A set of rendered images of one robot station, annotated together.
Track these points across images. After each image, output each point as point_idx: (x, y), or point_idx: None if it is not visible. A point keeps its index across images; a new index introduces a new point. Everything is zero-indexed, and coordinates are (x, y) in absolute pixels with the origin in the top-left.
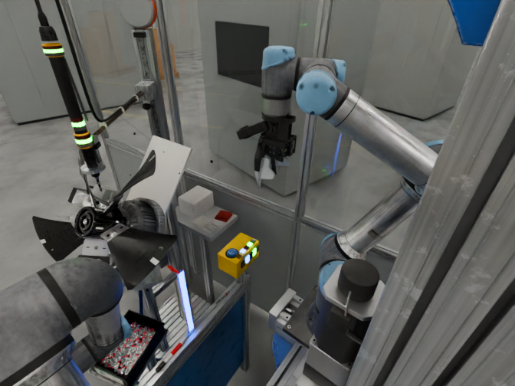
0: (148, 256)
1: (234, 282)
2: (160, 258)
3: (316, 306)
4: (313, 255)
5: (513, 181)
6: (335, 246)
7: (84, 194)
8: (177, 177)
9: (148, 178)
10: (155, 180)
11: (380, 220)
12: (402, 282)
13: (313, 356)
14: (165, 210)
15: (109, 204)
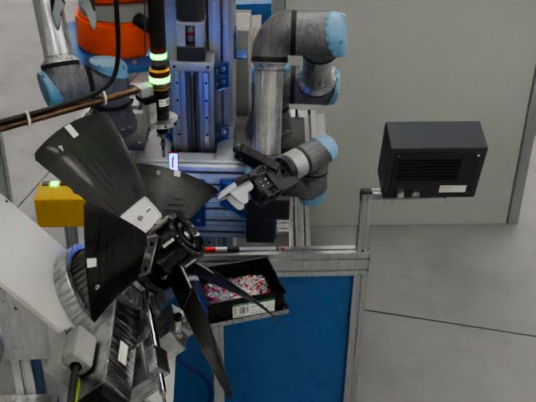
0: (175, 179)
1: None
2: (170, 169)
3: (122, 106)
4: None
5: None
6: (72, 65)
7: (109, 357)
8: (13, 206)
9: (19, 266)
10: (21, 252)
11: (62, 10)
12: None
13: (203, 33)
14: (64, 248)
15: (100, 322)
